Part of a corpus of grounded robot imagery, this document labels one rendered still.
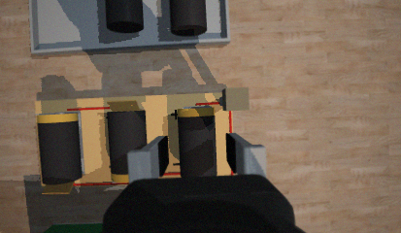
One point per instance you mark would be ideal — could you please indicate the grey shallow tray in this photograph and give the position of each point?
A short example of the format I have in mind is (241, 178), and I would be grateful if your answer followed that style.
(73, 26)

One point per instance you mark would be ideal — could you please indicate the black cylinder with yellow band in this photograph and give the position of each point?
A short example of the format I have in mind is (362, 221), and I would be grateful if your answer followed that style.
(124, 16)
(188, 17)
(197, 142)
(127, 131)
(60, 151)

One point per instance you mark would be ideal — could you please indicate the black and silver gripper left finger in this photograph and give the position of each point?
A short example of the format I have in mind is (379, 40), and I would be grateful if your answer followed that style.
(150, 162)

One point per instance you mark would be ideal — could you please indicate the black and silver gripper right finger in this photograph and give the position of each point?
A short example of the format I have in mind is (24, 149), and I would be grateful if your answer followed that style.
(243, 157)

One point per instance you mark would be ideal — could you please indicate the green open-top box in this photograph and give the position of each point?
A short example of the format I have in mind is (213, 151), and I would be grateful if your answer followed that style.
(81, 227)

